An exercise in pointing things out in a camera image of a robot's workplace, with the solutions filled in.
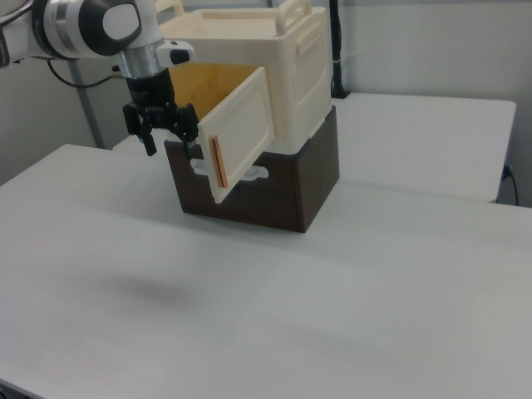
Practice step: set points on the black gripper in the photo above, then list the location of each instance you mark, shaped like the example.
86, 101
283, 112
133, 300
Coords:
149, 93

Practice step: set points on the cream cabinet door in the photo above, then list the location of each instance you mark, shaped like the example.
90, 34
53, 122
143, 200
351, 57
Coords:
241, 133

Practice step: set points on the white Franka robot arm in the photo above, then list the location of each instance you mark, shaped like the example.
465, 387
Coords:
70, 29

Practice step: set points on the cream plastic cabinet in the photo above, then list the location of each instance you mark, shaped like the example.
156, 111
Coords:
249, 50

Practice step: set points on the dark brown wooden box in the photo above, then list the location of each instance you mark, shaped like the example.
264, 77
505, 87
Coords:
274, 199

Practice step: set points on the grey metal post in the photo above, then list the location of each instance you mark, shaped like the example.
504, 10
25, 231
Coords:
89, 112

